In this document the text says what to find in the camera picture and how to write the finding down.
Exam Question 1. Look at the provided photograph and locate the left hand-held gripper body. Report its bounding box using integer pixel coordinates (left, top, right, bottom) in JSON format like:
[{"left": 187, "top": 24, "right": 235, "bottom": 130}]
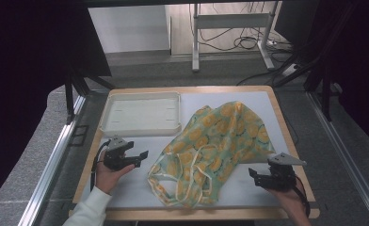
[{"left": 103, "top": 135, "right": 136, "bottom": 172}]

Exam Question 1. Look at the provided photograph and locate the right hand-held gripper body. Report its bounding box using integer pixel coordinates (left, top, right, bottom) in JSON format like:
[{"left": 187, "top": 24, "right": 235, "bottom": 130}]
[{"left": 266, "top": 152, "right": 308, "bottom": 192}]

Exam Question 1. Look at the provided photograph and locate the orange-print green tote bag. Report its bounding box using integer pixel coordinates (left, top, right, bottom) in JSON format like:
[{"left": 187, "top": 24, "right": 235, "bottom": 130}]
[{"left": 147, "top": 101, "right": 277, "bottom": 209}]

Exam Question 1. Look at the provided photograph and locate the person's left hand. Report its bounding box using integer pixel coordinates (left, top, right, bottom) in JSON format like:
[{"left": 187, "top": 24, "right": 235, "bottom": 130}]
[{"left": 94, "top": 151, "right": 136, "bottom": 196}]

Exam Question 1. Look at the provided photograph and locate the person's right hand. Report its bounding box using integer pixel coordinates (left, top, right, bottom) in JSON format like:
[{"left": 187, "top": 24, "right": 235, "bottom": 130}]
[{"left": 266, "top": 178, "right": 310, "bottom": 218}]

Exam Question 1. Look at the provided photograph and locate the white plastic tray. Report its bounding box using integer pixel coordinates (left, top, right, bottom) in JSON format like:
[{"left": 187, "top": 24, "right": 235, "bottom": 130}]
[{"left": 99, "top": 90, "right": 184, "bottom": 138}]

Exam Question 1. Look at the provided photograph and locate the black metal stand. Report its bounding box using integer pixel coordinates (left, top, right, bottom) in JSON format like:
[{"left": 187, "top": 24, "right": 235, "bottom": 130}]
[{"left": 63, "top": 67, "right": 117, "bottom": 125}]

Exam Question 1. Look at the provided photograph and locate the black tripod stand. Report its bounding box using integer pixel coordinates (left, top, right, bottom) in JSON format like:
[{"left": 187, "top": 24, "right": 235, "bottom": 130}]
[{"left": 271, "top": 46, "right": 334, "bottom": 122}]

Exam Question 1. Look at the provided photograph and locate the white cabinet panel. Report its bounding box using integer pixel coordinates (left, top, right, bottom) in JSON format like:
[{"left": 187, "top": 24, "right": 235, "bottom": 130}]
[{"left": 88, "top": 4, "right": 171, "bottom": 55}]

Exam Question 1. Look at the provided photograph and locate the black curtain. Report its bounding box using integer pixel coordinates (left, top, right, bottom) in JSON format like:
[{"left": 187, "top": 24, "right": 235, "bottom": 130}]
[
  {"left": 275, "top": 0, "right": 369, "bottom": 154},
  {"left": 0, "top": 0, "right": 113, "bottom": 211}
]

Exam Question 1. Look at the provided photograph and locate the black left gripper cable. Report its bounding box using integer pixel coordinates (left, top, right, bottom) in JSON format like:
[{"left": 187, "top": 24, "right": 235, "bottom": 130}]
[{"left": 89, "top": 140, "right": 111, "bottom": 192}]

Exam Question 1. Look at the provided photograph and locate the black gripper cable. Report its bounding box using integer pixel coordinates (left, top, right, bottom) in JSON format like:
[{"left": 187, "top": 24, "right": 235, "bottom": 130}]
[
  {"left": 294, "top": 175, "right": 312, "bottom": 218},
  {"left": 89, "top": 140, "right": 111, "bottom": 192}
]

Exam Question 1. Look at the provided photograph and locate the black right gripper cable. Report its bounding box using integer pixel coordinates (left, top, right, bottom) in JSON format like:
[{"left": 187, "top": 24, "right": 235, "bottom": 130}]
[{"left": 294, "top": 175, "right": 312, "bottom": 218}]

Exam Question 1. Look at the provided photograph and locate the aluminium rail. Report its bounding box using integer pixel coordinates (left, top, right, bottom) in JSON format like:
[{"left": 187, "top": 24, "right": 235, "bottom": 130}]
[
  {"left": 307, "top": 91, "right": 369, "bottom": 226},
  {"left": 17, "top": 94, "right": 87, "bottom": 226}
]

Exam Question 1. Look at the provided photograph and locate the long black floor cable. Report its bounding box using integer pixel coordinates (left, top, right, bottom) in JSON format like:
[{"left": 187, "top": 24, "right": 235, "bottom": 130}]
[{"left": 198, "top": 27, "right": 237, "bottom": 53}]

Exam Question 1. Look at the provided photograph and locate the coiled black floor cable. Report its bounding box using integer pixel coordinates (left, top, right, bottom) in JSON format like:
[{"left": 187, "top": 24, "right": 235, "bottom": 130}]
[{"left": 233, "top": 35, "right": 260, "bottom": 51}]

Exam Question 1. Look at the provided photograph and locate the white metal desk frame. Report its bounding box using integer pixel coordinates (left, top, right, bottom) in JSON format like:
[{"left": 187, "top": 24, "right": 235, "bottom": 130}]
[{"left": 190, "top": 0, "right": 281, "bottom": 73}]

